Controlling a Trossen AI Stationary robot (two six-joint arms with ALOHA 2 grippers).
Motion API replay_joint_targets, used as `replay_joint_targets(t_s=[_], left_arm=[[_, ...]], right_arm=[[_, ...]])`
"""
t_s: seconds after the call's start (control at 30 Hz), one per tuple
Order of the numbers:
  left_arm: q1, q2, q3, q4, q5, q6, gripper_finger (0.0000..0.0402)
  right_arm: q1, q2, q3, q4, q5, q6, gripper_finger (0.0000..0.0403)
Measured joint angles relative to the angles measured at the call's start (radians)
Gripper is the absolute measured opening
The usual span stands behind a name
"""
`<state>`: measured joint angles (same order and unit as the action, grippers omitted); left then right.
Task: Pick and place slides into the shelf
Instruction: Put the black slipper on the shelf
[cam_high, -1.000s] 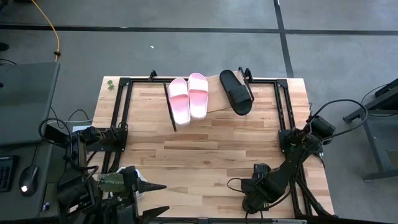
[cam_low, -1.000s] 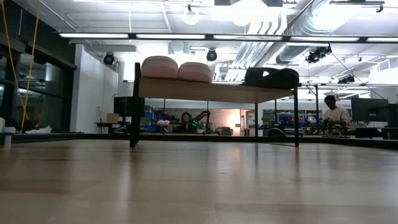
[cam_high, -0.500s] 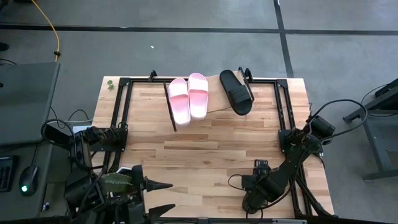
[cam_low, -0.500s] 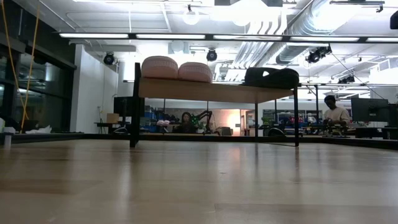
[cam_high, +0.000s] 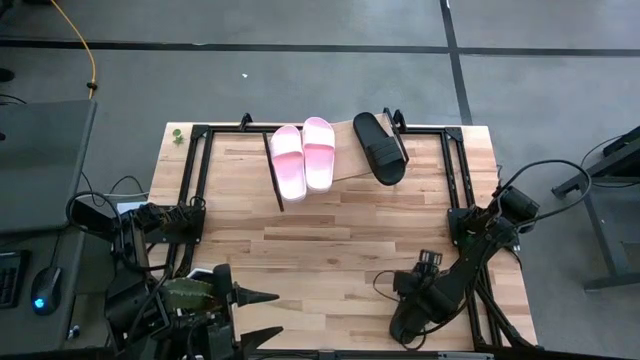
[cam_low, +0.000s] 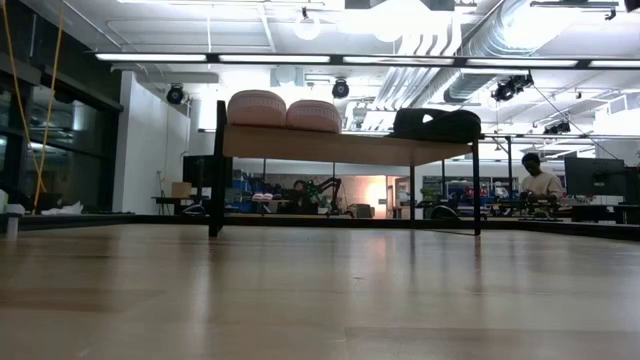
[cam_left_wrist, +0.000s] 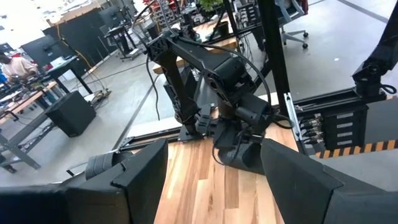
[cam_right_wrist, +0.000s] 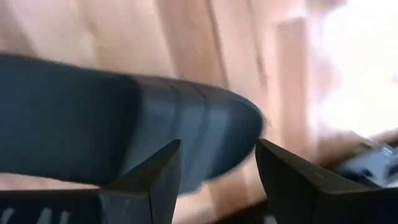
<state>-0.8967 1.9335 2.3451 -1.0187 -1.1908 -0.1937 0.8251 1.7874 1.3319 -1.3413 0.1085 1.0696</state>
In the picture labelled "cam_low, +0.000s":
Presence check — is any pink foam slide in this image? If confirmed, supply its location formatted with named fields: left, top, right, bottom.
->
left=227, top=89, right=288, bottom=128
left=285, top=99, right=343, bottom=134

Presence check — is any person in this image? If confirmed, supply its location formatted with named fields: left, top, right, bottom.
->
left=292, top=178, right=310, bottom=215
left=518, top=152, right=566, bottom=205

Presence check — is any grey box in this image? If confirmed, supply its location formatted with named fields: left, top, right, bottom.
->
left=344, top=203, right=375, bottom=219

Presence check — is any blue storage bin stack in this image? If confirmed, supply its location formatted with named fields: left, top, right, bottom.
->
left=232, top=169, right=265, bottom=214

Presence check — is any black monitor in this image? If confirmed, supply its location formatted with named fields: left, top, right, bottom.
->
left=564, top=157, right=626, bottom=198
left=622, top=166, right=640, bottom=206
left=182, top=154, right=234, bottom=189

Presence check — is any long linear ceiling light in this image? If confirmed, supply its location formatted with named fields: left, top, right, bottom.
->
left=94, top=52, right=640, bottom=70

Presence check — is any dark desk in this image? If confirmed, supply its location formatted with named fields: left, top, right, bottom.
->
left=152, top=195, right=214, bottom=217

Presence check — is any round white ceiling lamp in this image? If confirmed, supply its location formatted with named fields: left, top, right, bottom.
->
left=293, top=6, right=323, bottom=42

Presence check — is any white ceiling pipe bundle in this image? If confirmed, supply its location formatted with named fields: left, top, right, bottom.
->
left=372, top=19, right=469, bottom=112

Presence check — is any white crumpled cloth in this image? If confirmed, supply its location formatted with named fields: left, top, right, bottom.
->
left=39, top=200, right=84, bottom=217

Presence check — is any wooden shelf with black frame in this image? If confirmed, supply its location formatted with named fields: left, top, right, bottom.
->
left=208, top=99, right=484, bottom=239

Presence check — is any silver ventilation duct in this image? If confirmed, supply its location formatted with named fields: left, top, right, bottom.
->
left=442, top=0, right=556, bottom=105

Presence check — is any black table edge rail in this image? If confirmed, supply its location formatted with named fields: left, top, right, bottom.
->
left=0, top=213, right=640, bottom=242

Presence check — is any yellow cable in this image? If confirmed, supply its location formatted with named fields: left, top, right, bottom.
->
left=32, top=0, right=66, bottom=212
left=0, top=0, right=47, bottom=195

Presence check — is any white post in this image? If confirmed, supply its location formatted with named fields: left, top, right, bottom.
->
left=0, top=188, right=27, bottom=241

